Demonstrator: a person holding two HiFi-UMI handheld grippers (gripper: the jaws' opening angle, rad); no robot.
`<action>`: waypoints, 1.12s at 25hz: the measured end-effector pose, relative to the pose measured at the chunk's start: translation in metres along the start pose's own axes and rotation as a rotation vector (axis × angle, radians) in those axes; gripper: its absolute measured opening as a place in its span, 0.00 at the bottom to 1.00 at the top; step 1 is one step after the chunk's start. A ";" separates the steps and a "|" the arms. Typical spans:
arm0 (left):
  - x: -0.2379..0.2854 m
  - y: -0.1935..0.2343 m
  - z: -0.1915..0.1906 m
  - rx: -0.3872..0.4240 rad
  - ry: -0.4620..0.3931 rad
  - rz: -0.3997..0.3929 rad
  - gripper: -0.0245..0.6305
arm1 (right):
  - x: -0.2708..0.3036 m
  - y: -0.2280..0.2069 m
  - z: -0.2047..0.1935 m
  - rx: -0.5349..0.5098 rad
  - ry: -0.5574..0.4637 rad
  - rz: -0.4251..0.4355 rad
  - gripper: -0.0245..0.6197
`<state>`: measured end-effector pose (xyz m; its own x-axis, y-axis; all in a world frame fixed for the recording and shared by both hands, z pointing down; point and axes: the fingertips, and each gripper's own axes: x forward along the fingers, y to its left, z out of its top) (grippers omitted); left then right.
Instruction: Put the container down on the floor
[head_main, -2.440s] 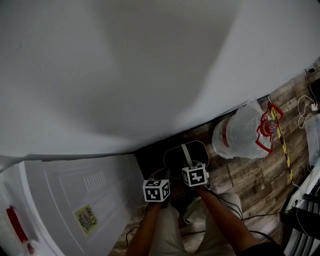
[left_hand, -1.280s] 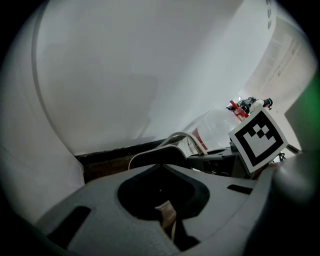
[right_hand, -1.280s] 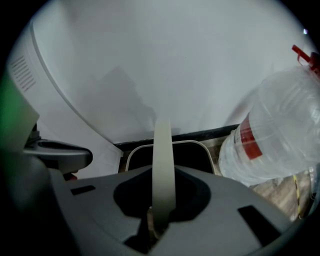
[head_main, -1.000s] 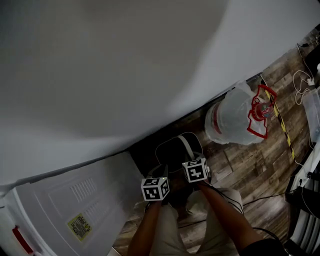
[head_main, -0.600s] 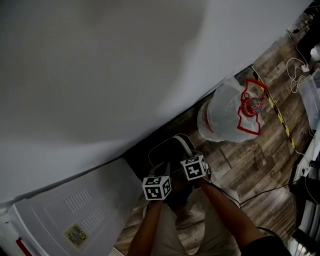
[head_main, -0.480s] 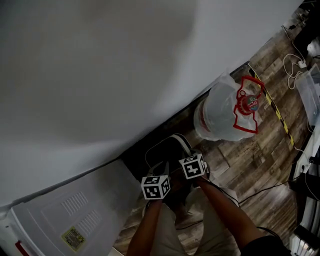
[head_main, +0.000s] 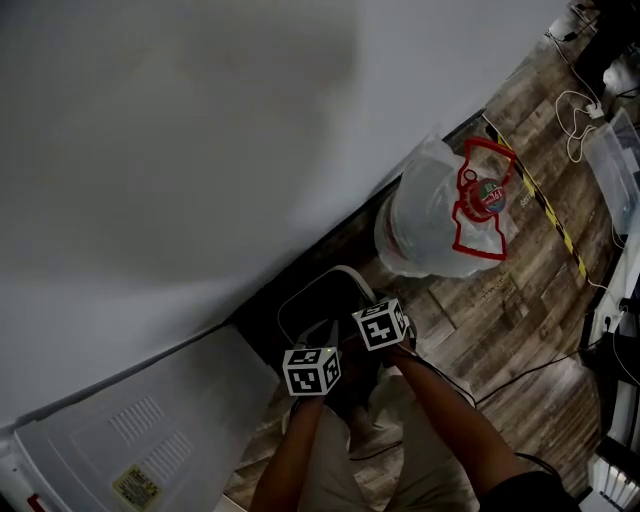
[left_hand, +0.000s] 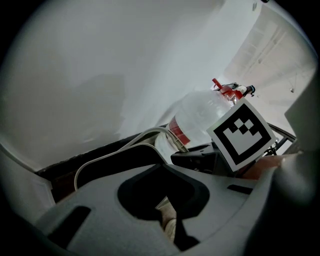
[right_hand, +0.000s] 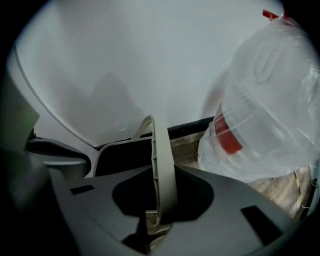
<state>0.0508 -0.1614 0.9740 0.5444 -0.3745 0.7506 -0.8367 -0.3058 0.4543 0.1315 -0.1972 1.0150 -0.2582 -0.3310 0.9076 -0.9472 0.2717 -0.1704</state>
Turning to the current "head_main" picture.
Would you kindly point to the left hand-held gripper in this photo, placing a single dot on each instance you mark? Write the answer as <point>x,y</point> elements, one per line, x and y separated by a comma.
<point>310,372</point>

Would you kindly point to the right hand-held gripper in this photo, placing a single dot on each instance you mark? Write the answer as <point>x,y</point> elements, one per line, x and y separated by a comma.
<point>380,327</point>

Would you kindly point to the person's left forearm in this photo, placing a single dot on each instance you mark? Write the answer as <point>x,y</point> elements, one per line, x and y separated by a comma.
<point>287,460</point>

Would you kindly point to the person's right forearm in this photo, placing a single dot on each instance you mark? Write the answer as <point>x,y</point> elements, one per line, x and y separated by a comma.
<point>460,425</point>

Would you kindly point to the person's beige trousers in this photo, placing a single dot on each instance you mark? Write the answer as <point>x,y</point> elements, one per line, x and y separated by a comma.
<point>400,470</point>

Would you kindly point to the white water dispenser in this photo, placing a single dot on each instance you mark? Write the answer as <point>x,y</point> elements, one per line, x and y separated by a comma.
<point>150,430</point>

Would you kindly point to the yellow-black hazard tape strip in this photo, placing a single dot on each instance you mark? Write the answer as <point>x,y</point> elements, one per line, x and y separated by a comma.
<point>545,210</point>

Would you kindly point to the person's black shirt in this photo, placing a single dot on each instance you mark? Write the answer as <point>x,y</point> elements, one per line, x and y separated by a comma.
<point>530,492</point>

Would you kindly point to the black metal railing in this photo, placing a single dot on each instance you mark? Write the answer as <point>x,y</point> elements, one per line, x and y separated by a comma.
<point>620,450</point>

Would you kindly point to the clear plastic storage box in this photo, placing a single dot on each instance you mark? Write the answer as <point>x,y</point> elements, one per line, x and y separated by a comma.
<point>617,170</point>

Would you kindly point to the white power strip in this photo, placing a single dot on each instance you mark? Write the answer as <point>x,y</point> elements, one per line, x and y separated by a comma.
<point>596,110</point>

